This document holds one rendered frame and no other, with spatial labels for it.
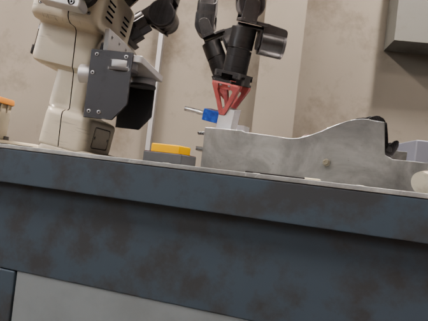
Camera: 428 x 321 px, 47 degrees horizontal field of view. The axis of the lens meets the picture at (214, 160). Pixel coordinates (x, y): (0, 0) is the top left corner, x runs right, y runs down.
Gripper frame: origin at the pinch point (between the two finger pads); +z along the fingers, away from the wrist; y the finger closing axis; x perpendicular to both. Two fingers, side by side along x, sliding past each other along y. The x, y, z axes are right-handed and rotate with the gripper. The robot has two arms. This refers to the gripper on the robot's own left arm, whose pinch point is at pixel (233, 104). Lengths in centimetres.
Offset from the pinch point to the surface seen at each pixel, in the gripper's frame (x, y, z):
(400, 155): -38.3, -5.1, 30.2
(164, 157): 16, -53, 13
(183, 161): 13, -53, 15
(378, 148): -23, -46, 25
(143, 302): 15, -100, 29
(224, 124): 3.8, -32.4, 8.4
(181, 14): 13, 253, -121
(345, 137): -19, -44, 21
